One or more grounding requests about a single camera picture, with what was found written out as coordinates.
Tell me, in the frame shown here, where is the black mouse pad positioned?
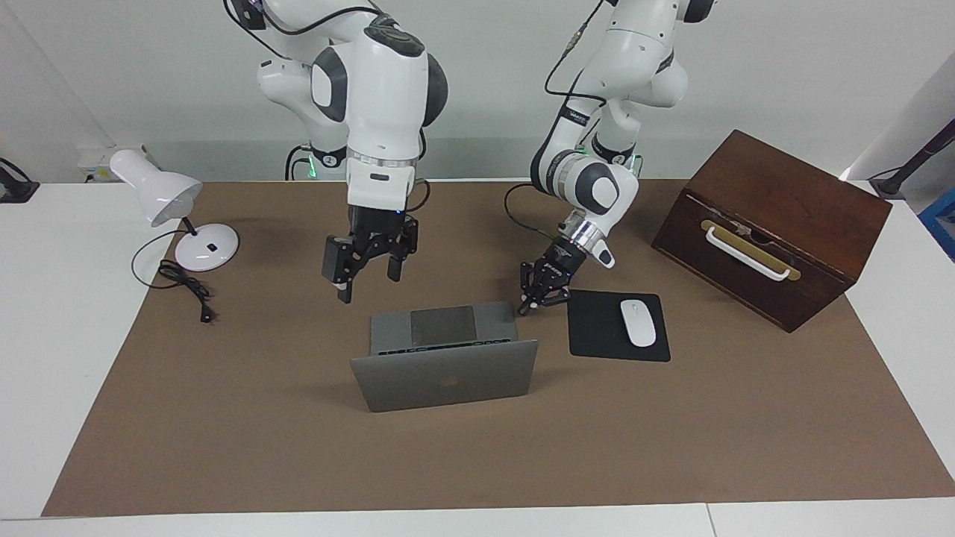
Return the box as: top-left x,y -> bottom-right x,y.
566,290 -> 671,363

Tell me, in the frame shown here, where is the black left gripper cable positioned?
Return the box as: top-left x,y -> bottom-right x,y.
504,0 -> 607,251

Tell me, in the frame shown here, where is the black clamp mount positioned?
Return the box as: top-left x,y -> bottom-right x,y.
0,158 -> 40,204

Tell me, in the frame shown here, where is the black lamp power cable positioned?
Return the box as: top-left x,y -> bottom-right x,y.
131,227 -> 216,324

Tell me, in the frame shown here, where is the grey Apple laptop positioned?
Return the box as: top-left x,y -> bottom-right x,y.
350,301 -> 539,413

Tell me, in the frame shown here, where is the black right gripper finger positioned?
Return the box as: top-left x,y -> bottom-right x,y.
322,230 -> 378,305
377,216 -> 419,283

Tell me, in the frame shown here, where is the large brown table mat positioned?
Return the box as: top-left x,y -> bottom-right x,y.
41,179 -> 955,518

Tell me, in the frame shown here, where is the black stand leg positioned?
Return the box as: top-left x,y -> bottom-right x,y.
869,119 -> 955,201

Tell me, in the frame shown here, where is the white computer mouse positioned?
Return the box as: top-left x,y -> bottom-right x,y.
620,299 -> 657,348

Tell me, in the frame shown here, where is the dark brown wooden box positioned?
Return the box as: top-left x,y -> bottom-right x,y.
651,129 -> 893,333

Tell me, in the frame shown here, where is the white desk lamp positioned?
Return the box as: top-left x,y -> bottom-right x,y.
110,148 -> 240,273

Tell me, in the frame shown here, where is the black arm base cable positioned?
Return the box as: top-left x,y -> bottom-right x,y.
283,145 -> 311,182

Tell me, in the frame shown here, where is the blue box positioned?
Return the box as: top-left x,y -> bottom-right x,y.
919,188 -> 955,262

